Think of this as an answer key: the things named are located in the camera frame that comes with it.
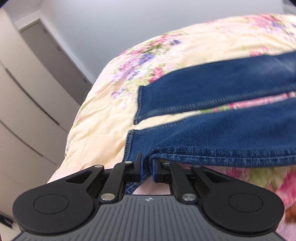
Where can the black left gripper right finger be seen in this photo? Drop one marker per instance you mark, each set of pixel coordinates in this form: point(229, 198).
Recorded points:
point(228, 203)

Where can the beige wardrobe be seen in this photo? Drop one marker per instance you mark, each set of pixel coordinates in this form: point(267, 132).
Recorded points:
point(36, 116)

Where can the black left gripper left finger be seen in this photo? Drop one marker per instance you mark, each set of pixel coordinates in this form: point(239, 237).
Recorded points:
point(68, 203)

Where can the grey-brown room door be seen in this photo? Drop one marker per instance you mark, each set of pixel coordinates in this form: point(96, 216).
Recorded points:
point(57, 62)

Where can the blue denim jeans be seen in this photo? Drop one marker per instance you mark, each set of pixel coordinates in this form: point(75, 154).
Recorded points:
point(259, 136)

